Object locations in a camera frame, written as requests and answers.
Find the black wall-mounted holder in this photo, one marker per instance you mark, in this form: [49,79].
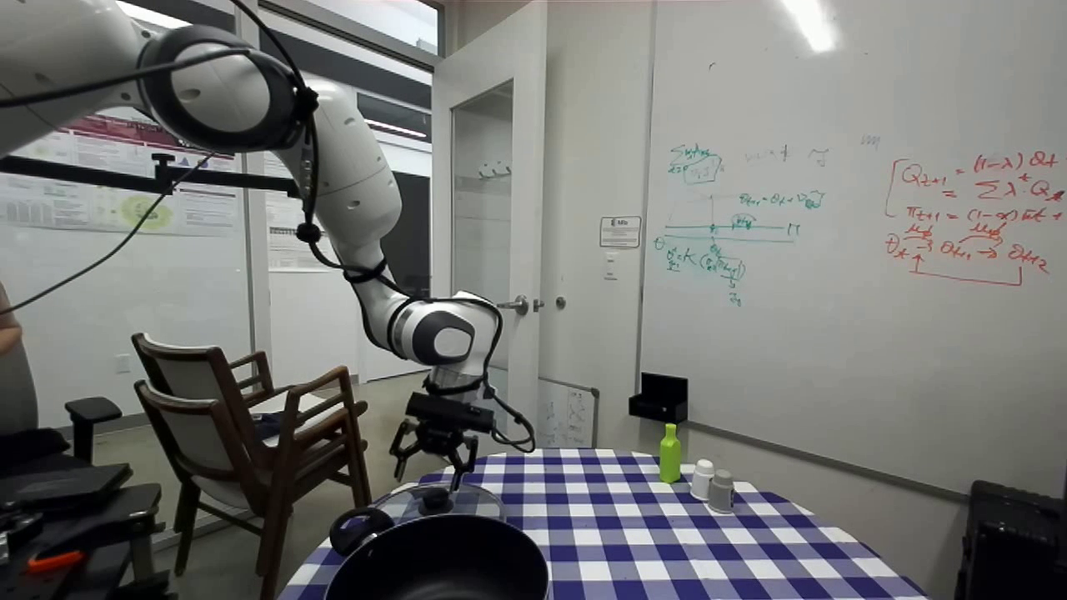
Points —
[660,401]

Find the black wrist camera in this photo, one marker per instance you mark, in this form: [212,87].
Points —
[450,407]

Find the wooden armchair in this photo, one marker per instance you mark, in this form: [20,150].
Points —
[187,426]
[177,367]

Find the grey office chair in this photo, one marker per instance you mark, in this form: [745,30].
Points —
[95,412]

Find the black suitcase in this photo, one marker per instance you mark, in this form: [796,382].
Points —
[1012,545]

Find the glass lid with black knob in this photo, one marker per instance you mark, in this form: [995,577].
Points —
[435,502]

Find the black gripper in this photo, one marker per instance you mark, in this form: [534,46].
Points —
[446,437]

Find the white door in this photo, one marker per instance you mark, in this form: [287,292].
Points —
[578,166]

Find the white shaker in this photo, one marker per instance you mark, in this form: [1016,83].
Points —
[703,482]

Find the black camera boom pole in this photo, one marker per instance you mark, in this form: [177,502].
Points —
[87,171]

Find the green plastic bottle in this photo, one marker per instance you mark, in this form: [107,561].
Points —
[671,454]

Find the whiteboard with writing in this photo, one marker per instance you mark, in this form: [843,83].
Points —
[845,335]

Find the blue white checkered tablecloth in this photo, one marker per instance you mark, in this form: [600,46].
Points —
[621,522]

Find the wall poster with red banner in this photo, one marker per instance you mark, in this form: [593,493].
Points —
[69,204]

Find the small white door sign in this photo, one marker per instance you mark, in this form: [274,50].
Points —
[621,230]

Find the grey shaker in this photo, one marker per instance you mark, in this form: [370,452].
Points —
[721,490]

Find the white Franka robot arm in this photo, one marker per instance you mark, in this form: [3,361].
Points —
[345,187]

